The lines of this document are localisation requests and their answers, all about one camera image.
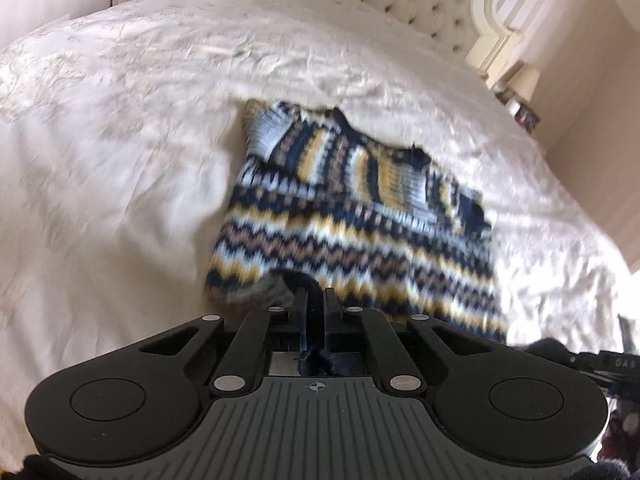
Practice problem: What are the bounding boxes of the navy yellow patterned knit sweater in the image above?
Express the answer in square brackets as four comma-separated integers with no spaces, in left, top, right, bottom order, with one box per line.
[205,100,508,342]

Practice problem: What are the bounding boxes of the right hand in maroon glove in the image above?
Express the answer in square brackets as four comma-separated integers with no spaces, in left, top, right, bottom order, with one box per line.
[598,385,639,474]

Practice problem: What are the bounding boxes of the white floral bedspread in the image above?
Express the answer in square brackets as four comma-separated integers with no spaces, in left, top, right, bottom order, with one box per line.
[1,0,629,469]

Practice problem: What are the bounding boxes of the right side beige lamp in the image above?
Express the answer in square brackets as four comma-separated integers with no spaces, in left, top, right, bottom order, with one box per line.
[504,63,540,118]

